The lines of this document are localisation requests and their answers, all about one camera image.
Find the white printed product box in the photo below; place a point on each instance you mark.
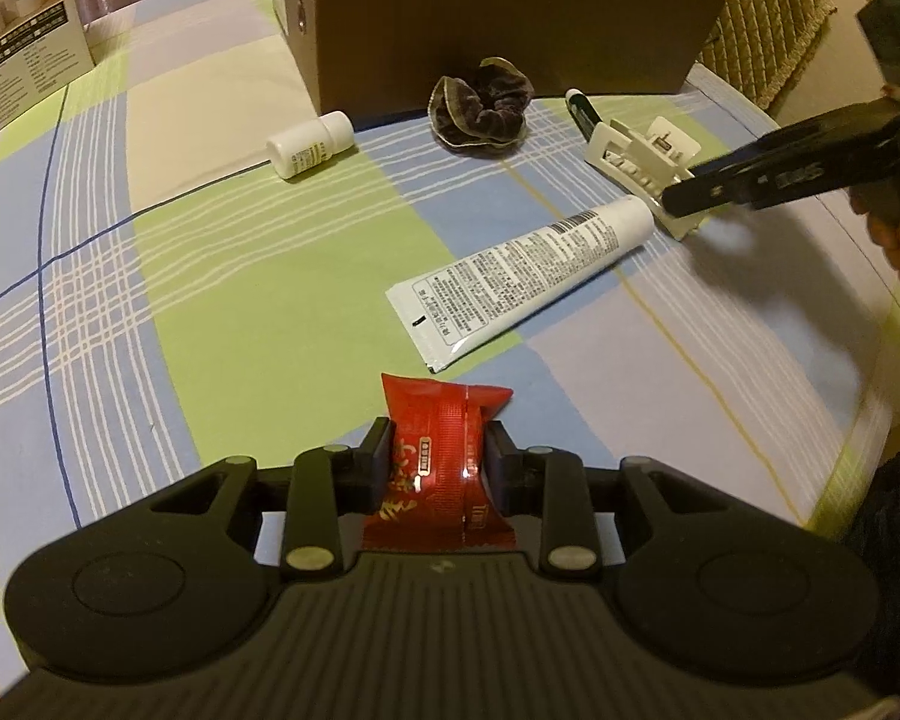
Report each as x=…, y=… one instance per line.
x=22, y=37

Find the person's dark trouser leg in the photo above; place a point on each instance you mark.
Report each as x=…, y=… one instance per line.
x=892, y=562

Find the brown velvet scrunchie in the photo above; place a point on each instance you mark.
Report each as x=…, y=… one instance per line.
x=457, y=109

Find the small white pill bottle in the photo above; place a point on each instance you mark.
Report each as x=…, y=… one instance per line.
x=307, y=148

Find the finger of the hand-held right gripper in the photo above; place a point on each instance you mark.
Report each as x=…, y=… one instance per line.
x=709, y=187

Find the quilted chair cover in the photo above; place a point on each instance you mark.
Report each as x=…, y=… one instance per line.
x=765, y=7

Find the white plastic clip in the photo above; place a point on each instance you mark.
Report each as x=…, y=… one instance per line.
x=622, y=157

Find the black marker pen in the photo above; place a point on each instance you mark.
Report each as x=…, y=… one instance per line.
x=581, y=111

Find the white toothpaste tube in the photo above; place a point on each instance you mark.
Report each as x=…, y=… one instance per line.
x=510, y=270

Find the checkered tablecloth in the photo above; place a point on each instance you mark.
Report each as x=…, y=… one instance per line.
x=270, y=277

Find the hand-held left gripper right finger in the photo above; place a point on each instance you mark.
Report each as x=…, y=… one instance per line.
x=499, y=465

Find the red snack packet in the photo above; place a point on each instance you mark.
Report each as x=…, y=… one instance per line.
x=435, y=427

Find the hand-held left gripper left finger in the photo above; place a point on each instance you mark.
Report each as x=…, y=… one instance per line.
x=375, y=457

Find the brown cardboard box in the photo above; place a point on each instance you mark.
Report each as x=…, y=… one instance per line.
x=495, y=15

